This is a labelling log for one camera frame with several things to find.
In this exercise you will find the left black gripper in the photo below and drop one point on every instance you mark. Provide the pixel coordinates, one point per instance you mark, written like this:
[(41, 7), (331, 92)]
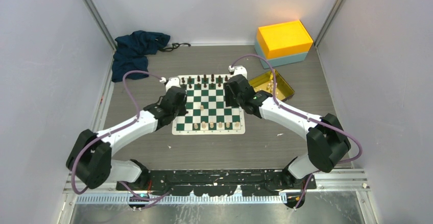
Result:
[(183, 110)]

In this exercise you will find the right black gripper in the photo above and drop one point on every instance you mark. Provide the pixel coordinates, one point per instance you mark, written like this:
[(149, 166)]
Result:
[(230, 101)]

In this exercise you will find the gold metal tin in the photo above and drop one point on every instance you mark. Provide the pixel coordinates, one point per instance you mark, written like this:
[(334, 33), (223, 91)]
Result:
[(265, 82)]

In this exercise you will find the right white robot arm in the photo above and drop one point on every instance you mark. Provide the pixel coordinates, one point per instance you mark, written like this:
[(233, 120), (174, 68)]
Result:
[(326, 145)]

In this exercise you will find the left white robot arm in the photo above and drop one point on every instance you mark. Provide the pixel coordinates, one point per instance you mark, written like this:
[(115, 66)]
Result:
[(91, 161)]

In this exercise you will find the green white chess board mat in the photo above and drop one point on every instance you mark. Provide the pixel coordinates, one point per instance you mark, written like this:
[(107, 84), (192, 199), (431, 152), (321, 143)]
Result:
[(207, 90)]

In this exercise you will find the light blue box base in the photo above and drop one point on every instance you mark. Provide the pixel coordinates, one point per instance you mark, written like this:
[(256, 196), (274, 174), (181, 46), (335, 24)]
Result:
[(280, 61)]

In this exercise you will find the dark blue cloth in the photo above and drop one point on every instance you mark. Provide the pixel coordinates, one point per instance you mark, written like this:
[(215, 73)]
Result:
[(132, 51)]

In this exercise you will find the yellow box lid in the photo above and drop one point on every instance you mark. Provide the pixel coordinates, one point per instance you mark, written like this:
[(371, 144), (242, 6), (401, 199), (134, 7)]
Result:
[(283, 39)]

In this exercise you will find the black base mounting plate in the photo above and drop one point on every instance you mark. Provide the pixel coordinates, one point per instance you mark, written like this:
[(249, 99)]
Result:
[(223, 182)]

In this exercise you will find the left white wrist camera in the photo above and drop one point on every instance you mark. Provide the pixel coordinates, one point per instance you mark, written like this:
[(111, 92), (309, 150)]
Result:
[(170, 82)]

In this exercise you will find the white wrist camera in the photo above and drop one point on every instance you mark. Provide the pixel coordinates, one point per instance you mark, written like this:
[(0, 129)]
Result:
[(238, 70), (170, 82)]

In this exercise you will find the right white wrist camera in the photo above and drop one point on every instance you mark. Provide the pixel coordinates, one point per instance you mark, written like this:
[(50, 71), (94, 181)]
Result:
[(238, 70)]

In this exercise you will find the aluminium front rail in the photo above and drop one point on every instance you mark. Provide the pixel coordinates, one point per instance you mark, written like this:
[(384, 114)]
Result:
[(127, 198)]

